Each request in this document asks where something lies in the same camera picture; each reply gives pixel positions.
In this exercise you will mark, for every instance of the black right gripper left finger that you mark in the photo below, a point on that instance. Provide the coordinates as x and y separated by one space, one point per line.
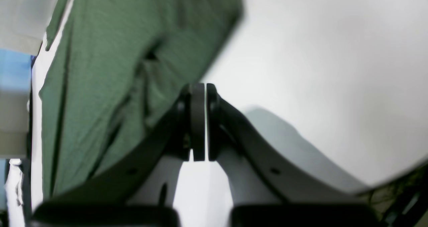
139 190

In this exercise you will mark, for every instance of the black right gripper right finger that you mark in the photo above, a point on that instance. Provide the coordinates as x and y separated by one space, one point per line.
267 189

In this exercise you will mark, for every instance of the dark green long-sleeve shirt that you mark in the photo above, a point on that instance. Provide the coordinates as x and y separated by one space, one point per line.
118 67

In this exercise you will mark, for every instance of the grey cardboard sheet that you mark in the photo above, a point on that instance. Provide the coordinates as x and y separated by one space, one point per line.
23 24

